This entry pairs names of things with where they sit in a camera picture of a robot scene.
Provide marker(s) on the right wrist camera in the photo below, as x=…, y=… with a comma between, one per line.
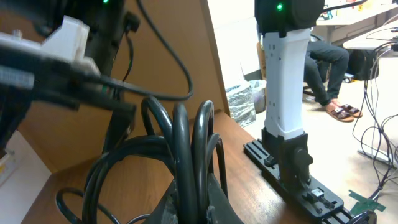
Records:
x=66, y=44

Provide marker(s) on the seated person in jeans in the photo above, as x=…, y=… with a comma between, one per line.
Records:
x=324, y=70

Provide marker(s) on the black backpack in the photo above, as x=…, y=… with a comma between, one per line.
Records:
x=360, y=64

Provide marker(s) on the black USB cable blue plug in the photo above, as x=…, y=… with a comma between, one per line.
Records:
x=192, y=153

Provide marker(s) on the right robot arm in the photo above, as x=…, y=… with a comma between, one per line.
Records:
x=284, y=25

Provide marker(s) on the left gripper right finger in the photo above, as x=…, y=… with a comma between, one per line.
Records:
x=219, y=210

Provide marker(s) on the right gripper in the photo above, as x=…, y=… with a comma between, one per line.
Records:
x=66, y=86

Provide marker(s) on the clear plastic bag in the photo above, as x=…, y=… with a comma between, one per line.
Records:
x=240, y=103

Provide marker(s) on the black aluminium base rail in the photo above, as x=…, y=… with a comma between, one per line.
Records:
x=287, y=169

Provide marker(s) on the grey waste bin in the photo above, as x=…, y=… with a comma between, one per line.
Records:
x=258, y=88

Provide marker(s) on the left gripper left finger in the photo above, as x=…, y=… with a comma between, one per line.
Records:
x=166, y=211

